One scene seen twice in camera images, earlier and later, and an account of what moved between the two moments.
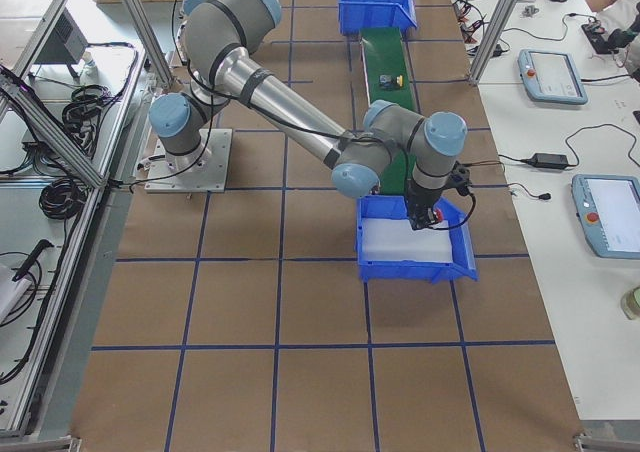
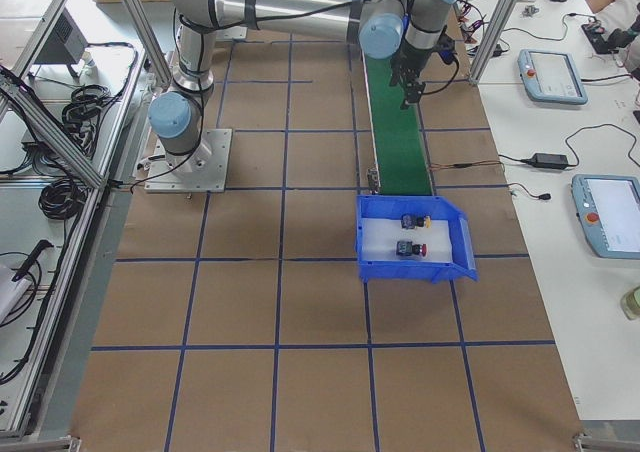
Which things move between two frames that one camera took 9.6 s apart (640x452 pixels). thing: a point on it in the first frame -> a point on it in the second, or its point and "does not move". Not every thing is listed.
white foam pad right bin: x=393 y=239 does not move
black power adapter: x=549 y=161 does not move
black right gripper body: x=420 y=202 -> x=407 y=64
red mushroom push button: x=438 y=215 -> x=407 y=248
